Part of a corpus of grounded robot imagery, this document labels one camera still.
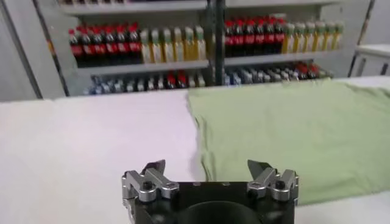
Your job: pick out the beverage display shelf unit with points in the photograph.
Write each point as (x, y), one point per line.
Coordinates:
(217, 45)

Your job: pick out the light green shirt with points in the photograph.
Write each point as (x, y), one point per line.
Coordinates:
(289, 131)

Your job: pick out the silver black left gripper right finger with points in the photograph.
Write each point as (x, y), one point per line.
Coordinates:
(274, 184)

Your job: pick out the small dark drink bottle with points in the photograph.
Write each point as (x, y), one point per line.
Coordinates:
(150, 84)
(140, 85)
(129, 86)
(160, 83)
(285, 75)

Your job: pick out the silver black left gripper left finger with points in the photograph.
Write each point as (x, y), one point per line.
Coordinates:
(149, 182)

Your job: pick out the red cap cola bottle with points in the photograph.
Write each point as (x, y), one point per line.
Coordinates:
(312, 70)
(134, 46)
(269, 37)
(182, 79)
(259, 38)
(300, 70)
(249, 38)
(76, 50)
(229, 39)
(171, 80)
(111, 48)
(99, 48)
(87, 49)
(279, 37)
(122, 47)
(239, 39)

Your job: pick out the green tinted water bottle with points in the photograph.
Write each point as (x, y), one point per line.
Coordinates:
(109, 87)
(118, 86)

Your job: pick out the white side table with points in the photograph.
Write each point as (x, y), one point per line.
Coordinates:
(373, 50)

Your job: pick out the blue label water bottle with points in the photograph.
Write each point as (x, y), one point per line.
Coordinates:
(101, 86)
(228, 79)

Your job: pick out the black framed glass cooler door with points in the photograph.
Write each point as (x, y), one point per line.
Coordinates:
(362, 33)
(41, 61)

